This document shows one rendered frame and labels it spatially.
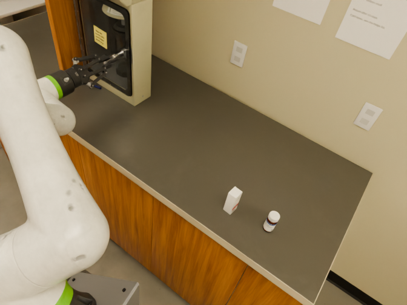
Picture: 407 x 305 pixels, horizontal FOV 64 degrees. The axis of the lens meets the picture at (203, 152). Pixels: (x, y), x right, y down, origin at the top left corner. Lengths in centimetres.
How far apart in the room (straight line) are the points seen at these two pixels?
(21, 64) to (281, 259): 93
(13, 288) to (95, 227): 17
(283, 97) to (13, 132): 120
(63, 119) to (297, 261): 91
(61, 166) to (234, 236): 69
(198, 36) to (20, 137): 120
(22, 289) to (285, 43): 125
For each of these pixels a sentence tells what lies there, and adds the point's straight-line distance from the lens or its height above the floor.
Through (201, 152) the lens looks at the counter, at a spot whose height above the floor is 94.
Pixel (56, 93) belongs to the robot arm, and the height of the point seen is 117.
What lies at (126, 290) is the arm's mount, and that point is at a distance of 78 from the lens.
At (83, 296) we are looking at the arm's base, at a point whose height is 118.
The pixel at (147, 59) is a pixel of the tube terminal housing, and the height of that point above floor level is 116.
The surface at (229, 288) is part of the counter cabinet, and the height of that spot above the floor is 59.
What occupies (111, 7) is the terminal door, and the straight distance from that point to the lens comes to 138.
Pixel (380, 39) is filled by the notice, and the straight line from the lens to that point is 137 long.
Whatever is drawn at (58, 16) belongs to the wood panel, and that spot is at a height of 125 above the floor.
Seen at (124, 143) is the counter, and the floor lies 94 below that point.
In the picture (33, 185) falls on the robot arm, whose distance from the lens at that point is 65.
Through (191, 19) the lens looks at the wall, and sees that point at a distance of 172.
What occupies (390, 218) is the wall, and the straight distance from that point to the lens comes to 180.
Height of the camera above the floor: 194
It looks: 47 degrees down
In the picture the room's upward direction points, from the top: 11 degrees clockwise
